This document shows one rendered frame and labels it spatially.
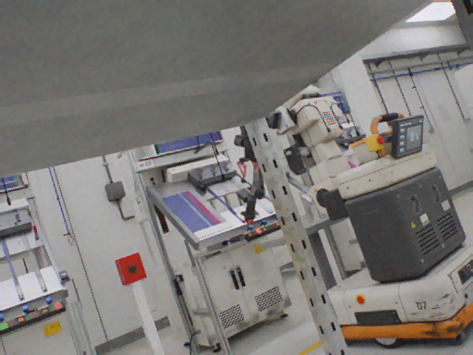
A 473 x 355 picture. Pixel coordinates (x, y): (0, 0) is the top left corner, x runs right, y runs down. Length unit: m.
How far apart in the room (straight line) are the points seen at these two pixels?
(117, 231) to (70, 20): 4.19
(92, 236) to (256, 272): 1.91
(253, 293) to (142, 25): 2.82
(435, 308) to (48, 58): 1.76
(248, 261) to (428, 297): 1.49
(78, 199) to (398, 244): 3.26
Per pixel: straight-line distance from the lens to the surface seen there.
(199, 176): 3.11
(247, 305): 3.06
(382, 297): 2.04
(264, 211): 2.90
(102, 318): 4.40
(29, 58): 0.35
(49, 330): 2.68
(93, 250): 4.41
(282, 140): 4.00
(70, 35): 0.34
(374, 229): 1.98
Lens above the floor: 0.76
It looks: 5 degrees up
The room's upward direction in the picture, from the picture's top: 19 degrees counter-clockwise
